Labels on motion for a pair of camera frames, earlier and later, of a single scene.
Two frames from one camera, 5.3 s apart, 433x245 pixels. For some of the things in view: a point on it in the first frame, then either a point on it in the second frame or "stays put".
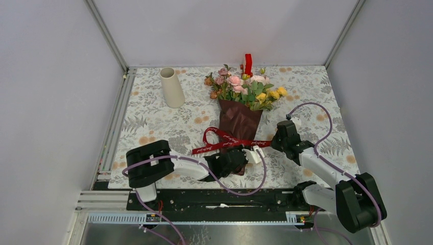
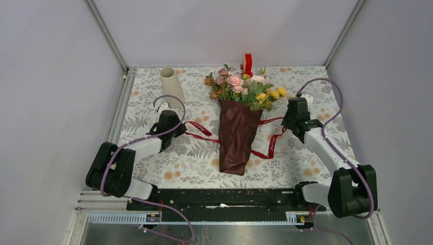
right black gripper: x=274 y=143 -> x=285 y=122
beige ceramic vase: x=174 y=94 stays put
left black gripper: x=230 y=149 -> x=182 y=129
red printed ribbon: x=214 y=138 -> x=208 y=133
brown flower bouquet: x=242 y=100 stays put
